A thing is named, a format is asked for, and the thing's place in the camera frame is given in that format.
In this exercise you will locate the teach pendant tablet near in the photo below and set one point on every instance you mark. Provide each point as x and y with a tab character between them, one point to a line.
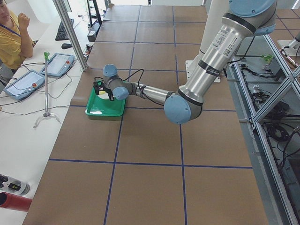
25	85

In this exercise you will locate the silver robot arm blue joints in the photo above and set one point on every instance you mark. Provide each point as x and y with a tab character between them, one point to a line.
231	22

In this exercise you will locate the aluminium frame post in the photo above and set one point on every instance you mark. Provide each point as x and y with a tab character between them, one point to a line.
62	11

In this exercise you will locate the red cylinder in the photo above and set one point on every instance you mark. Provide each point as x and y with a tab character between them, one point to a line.
14	202

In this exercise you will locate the person in yellow shirt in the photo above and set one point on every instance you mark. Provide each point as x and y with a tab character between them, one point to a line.
15	42

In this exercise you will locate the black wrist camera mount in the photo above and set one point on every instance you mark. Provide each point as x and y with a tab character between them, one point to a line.
98	87

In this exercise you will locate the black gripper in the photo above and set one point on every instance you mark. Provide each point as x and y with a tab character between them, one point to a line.
108	91

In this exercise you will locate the black computer mouse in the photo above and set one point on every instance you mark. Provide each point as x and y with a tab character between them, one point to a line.
66	46

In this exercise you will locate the black keyboard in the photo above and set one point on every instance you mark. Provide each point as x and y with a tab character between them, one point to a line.
61	33

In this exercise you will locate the green plastic tray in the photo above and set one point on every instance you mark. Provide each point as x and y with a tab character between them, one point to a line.
99	107

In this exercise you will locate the aluminium frame rail right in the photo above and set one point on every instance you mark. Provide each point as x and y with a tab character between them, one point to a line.
269	101

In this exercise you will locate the silver stand with green clip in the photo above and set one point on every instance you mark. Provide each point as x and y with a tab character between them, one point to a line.
47	114

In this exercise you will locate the teach pendant tablet far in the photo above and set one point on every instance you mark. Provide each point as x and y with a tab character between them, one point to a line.
59	64

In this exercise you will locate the white round plate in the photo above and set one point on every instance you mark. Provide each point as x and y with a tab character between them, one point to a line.
103	95

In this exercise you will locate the teach pendant tablet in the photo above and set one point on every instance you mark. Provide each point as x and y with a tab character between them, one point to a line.
59	64
25	85

